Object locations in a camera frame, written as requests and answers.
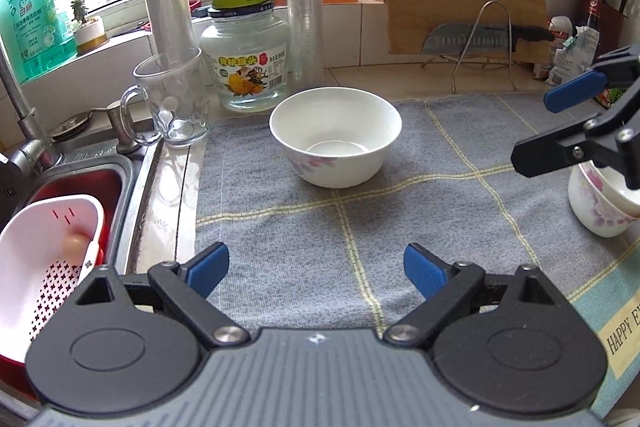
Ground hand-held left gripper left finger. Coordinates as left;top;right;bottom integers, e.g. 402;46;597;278
75;242;251;349

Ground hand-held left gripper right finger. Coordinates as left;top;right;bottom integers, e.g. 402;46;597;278
382;243;571;347

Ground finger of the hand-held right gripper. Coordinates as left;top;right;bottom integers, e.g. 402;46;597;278
511;79;640;190
544;47;640;112

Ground white bowl pink flowers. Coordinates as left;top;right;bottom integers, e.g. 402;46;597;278
269;87;403;188
568;162;640;239
577;159;640;210

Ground white printed bag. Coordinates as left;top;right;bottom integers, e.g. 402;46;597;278
550;29;601;88

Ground grey checked dish mat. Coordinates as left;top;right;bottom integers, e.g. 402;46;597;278
194;92;640;418

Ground dark red knife block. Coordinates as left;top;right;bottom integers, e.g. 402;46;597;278
582;0;628;48

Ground dark sauce bottle red label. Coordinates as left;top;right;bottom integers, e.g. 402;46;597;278
584;0;604;35

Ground steel sink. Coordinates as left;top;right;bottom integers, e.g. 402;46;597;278
0;107;161;408

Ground beige egg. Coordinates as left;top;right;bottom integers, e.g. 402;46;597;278
62;232;94;261

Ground clear glass mug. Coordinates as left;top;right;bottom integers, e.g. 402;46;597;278
120;47;211;150

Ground white plastic colander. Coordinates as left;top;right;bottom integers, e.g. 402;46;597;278
0;194;106;343

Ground metal sink strainer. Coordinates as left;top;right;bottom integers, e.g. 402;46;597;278
50;111;96;140

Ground glass jar fruit label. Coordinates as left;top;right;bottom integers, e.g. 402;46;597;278
200;0;292;112

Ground metal faucet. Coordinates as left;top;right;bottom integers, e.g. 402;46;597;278
0;52;63;178

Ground small potted plant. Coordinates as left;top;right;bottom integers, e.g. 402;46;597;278
70;0;110;55

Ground green dish soap bottle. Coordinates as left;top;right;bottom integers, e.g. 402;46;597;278
5;0;76;82

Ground santoku knife black handle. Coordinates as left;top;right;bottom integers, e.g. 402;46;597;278
422;23;555;55

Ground metal wire rack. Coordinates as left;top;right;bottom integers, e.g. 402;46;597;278
420;0;518;94

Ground metal sink post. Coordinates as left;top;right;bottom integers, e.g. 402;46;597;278
106;101;142;154

